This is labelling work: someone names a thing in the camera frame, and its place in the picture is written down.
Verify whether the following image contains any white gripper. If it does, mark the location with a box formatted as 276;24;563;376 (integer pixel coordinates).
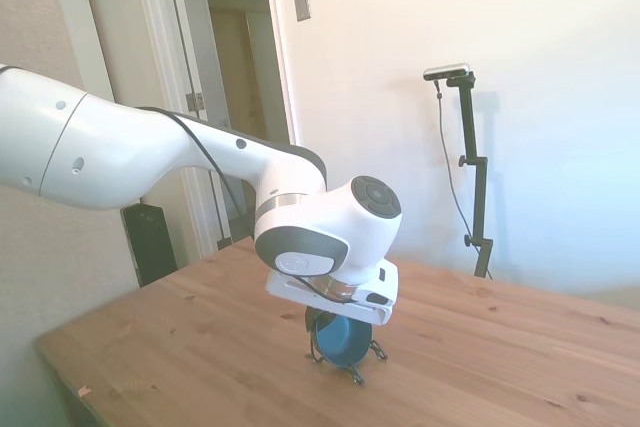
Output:
264;259;400;334

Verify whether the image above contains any blue bowl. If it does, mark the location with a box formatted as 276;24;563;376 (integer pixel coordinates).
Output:
314;315;373;366

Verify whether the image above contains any black tower speaker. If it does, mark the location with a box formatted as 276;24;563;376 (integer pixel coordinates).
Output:
121;202;178;289

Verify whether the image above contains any white door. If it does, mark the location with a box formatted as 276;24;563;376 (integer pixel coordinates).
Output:
163;0;297;254

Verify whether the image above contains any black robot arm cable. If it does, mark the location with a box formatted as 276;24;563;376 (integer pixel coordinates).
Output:
135;105;257;244

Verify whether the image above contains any camera on black stand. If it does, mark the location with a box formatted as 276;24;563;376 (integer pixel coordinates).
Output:
433;78;495;281

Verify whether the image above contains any black camera stand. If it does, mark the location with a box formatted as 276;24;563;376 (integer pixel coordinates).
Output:
445;72;496;279

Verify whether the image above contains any grey camera on stand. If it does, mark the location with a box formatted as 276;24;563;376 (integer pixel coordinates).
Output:
422;62;473;83

